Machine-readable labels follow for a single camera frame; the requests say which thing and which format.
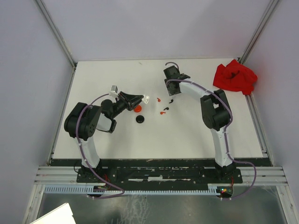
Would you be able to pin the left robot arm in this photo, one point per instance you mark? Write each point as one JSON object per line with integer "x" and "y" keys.
{"x": 85, "y": 119}

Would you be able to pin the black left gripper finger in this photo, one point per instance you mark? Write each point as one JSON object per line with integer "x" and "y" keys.
{"x": 135, "y": 102}
{"x": 127, "y": 96}

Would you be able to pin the aluminium frame post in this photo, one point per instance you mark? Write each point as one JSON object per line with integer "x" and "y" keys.
{"x": 55, "y": 31}
{"x": 267, "y": 15}

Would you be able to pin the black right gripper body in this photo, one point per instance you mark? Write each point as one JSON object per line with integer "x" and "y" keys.
{"x": 170, "y": 91}

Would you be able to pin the white cable duct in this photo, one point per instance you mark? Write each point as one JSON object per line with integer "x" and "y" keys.
{"x": 98, "y": 190}

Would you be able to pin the orange earbud charging case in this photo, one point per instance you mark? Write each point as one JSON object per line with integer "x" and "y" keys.
{"x": 138, "y": 108}

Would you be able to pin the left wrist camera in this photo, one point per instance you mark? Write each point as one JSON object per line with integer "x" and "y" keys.
{"x": 114, "y": 91}

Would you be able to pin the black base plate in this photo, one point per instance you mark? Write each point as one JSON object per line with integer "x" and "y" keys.
{"x": 199, "y": 170}

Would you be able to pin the right aluminium frame post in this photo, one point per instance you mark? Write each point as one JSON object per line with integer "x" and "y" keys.
{"x": 267, "y": 15}

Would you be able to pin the white earbud charging case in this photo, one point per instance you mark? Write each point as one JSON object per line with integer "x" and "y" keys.
{"x": 145, "y": 99}

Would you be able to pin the aluminium front rail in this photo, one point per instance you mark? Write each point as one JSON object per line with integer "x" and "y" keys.
{"x": 265, "y": 176}

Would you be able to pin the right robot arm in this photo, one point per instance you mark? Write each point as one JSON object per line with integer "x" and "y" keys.
{"x": 215, "y": 111}

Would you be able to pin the black earbud charging case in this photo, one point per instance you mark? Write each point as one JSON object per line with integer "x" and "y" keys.
{"x": 140, "y": 119}

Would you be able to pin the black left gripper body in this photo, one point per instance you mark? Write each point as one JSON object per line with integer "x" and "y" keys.
{"x": 124, "y": 101}

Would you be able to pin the left aluminium frame post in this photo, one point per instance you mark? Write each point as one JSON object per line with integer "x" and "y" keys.
{"x": 55, "y": 31}

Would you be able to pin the red cloth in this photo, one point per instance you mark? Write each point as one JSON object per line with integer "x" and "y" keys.
{"x": 235, "y": 77}

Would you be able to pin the white paper sheet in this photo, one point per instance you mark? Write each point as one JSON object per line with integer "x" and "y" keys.
{"x": 60, "y": 215}

